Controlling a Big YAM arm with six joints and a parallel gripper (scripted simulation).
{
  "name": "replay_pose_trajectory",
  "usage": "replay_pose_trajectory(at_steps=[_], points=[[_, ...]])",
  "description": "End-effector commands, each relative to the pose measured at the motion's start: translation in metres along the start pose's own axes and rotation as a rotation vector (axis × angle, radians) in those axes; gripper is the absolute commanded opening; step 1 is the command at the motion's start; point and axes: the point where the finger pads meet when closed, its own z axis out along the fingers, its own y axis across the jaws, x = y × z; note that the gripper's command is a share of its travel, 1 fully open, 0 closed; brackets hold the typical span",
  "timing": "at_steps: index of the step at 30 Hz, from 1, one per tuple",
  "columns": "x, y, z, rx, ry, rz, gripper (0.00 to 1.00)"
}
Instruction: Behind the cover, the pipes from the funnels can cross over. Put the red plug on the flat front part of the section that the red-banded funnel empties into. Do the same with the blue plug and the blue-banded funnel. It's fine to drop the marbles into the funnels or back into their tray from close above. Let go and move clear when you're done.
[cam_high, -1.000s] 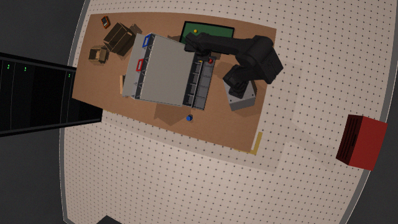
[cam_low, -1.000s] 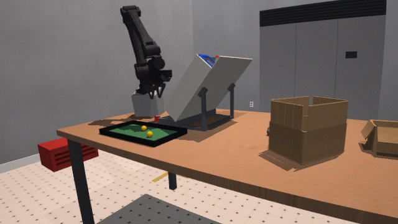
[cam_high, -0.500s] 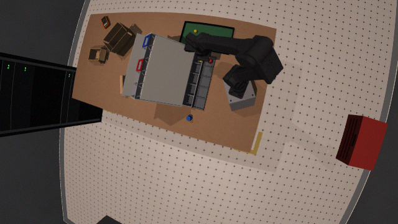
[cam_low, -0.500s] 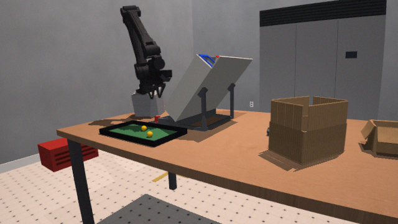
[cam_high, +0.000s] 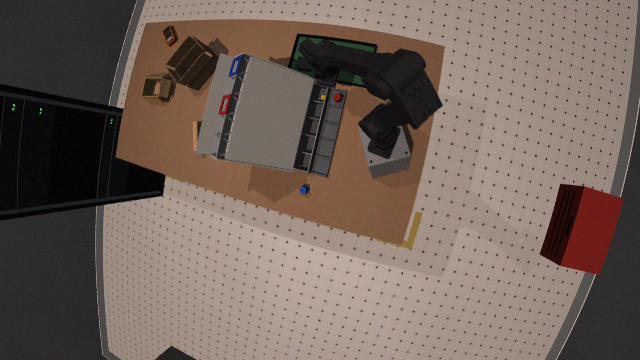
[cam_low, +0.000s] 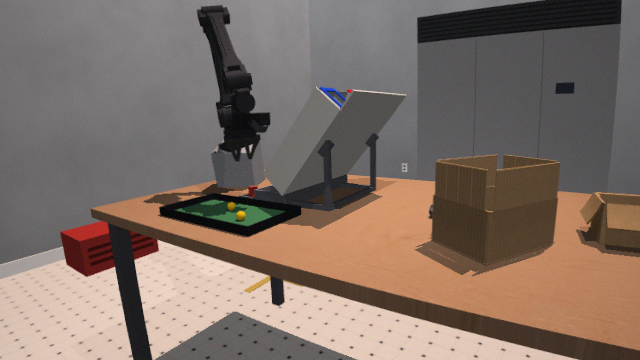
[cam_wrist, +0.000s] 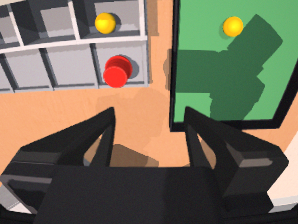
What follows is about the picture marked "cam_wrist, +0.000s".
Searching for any yellow ball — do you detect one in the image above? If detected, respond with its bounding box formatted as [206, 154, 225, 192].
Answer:
[223, 16, 243, 37]
[95, 13, 116, 34]

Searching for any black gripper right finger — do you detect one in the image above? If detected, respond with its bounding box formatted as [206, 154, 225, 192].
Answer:
[183, 106, 289, 198]

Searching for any red plug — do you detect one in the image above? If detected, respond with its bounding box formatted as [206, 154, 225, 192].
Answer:
[103, 55, 132, 88]

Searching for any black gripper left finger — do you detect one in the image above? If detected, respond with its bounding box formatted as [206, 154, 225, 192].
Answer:
[11, 107, 116, 167]

